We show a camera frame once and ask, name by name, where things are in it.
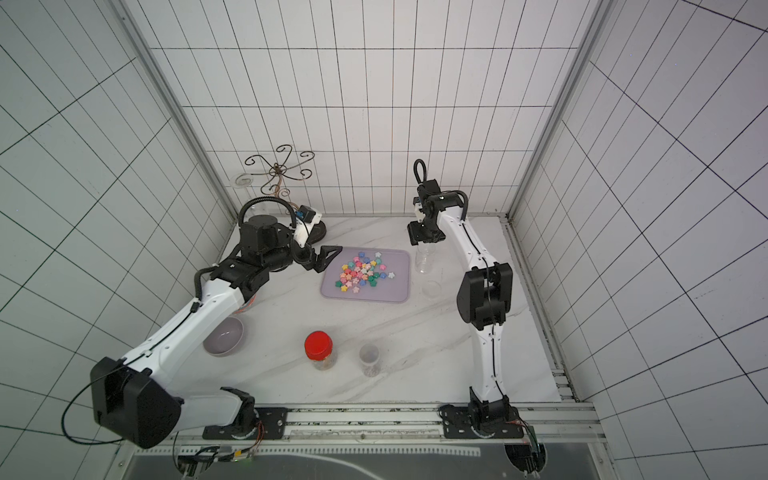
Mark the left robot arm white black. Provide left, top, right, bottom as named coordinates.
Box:
left=84, top=196, right=342, bottom=449

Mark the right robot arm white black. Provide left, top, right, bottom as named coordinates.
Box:
left=407, top=159, right=526, bottom=439

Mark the hanging wine glass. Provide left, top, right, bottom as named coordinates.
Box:
left=231, top=173, right=259, bottom=206

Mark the small clear jar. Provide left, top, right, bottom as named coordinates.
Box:
left=359, top=344, right=381, bottom=377

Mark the metal glass holder stand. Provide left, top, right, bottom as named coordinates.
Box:
left=243, top=144, right=315, bottom=210

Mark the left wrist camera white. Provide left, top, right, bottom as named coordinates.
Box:
left=293, top=205, right=327, bottom=247

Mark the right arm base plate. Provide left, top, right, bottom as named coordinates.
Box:
left=438, top=400, right=525, bottom=440

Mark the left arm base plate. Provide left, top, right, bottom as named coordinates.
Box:
left=202, top=407, right=289, bottom=441

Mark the lilac plastic tray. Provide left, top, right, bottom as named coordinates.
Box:
left=320, top=247, right=411, bottom=303

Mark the lilac bowl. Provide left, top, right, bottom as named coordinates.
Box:
left=203, top=316, right=245, bottom=357

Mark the red lid candy jar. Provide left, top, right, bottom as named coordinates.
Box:
left=304, top=331, right=336, bottom=370

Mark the aluminium mounting rail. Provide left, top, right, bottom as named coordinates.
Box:
left=147, top=403, right=608, bottom=463

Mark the clear jar with colourful candies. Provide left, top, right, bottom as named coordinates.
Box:
left=415, top=243, right=436, bottom=274

